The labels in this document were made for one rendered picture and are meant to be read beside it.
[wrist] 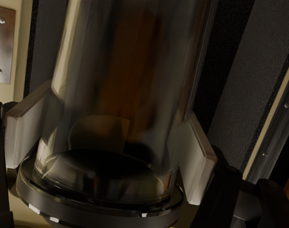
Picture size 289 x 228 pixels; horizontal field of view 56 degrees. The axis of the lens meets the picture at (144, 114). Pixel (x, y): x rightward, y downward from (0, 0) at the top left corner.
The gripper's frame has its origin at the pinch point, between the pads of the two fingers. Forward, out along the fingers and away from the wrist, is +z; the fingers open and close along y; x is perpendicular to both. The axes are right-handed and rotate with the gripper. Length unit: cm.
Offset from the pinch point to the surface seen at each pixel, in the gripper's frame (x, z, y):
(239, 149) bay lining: -4.9, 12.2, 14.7
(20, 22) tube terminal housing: 3.2, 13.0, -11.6
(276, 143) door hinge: -2.3, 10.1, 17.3
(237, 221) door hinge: -13.2, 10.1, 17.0
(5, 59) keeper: -0.1, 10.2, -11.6
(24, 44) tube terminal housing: 1.2, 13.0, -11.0
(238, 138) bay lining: -4.0, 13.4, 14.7
